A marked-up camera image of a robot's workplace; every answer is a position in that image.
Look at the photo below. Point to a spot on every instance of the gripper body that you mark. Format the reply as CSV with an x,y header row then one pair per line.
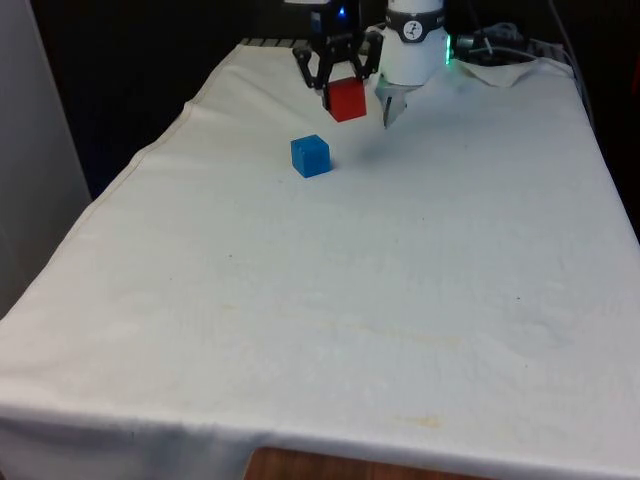
x,y
334,20

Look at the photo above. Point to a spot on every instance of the red cube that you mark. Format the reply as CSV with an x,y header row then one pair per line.
x,y
348,100

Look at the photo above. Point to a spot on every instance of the blue cube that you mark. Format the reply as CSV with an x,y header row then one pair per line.
x,y
311,156

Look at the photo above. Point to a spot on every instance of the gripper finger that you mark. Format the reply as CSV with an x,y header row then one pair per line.
x,y
364,57
311,70

